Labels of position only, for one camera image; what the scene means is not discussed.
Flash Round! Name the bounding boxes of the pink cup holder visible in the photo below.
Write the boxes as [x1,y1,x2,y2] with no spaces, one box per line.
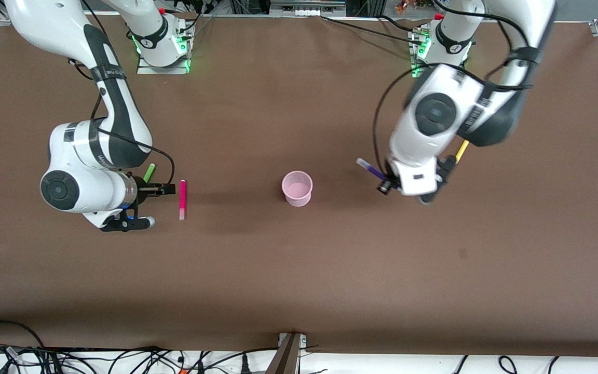
[281,170,314,207]

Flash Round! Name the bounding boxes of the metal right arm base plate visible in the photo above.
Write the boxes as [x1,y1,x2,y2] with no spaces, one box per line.
[137,52,192,75]

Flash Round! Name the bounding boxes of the purple pen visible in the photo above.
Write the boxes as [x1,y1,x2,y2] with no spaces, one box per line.
[356,158,389,183]

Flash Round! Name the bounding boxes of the silver metal table bracket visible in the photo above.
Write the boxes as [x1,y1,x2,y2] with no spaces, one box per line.
[277,332,308,353]

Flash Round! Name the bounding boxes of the grey power strip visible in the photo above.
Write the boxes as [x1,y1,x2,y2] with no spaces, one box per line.
[269,0,347,17]

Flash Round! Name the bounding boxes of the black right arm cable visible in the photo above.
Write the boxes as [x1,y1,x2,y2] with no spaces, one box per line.
[68,57,176,186]

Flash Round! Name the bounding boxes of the grey metal camera post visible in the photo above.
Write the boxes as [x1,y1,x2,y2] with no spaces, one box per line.
[267,334,302,374]

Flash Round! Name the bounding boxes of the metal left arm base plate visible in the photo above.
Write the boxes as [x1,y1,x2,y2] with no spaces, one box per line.
[411,58,434,78]

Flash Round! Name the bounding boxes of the thin black table cable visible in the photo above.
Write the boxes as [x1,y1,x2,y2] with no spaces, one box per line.
[321,16,427,46]

